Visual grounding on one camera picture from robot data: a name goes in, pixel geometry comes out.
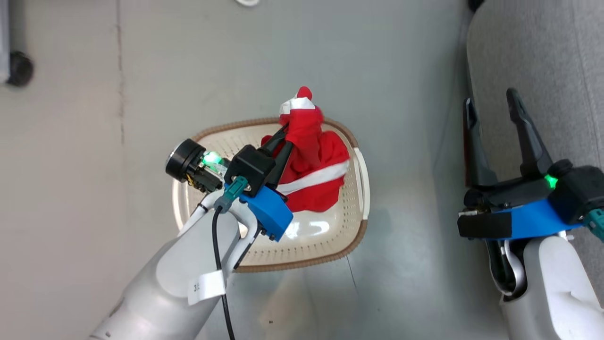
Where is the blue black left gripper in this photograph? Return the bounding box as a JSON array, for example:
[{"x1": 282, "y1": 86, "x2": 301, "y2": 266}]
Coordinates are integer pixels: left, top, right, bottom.
[{"x1": 165, "y1": 124, "x2": 294, "y2": 242}]

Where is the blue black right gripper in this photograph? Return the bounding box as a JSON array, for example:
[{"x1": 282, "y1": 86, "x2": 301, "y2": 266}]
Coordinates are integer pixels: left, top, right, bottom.
[{"x1": 457, "y1": 88, "x2": 586, "y2": 242}]

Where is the red and white garment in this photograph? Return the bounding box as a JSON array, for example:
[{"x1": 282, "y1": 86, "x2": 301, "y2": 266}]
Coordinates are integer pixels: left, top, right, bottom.
[{"x1": 260, "y1": 86, "x2": 352, "y2": 213}]

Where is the grey fabric sofa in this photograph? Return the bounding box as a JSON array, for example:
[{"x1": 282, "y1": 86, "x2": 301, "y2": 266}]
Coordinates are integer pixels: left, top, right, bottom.
[{"x1": 465, "y1": 0, "x2": 604, "y2": 305}]

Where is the beige laundry basket brown rim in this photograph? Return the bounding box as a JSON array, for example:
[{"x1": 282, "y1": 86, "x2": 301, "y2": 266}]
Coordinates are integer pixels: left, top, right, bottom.
[{"x1": 172, "y1": 117, "x2": 371, "y2": 273}]

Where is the black caster wheel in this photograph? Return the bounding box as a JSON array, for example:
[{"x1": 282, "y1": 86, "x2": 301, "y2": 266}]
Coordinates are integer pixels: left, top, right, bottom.
[{"x1": 7, "y1": 51, "x2": 34, "y2": 87}]

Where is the teal left camera connector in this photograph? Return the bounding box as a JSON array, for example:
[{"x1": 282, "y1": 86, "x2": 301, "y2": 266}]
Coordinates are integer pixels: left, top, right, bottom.
[{"x1": 215, "y1": 176, "x2": 249, "y2": 213}]

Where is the teal camera connector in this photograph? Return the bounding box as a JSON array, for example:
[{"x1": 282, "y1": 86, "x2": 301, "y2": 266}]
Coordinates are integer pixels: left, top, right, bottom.
[
  {"x1": 584, "y1": 209, "x2": 604, "y2": 242},
  {"x1": 215, "y1": 176, "x2": 249, "y2": 213}
]

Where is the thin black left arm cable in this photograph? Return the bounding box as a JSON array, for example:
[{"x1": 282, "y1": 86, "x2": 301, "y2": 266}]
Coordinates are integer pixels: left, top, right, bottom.
[{"x1": 211, "y1": 205, "x2": 235, "y2": 340}]

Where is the teal right camera connector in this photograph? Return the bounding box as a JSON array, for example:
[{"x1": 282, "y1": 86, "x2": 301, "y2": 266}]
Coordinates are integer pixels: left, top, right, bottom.
[{"x1": 584, "y1": 209, "x2": 604, "y2": 242}]

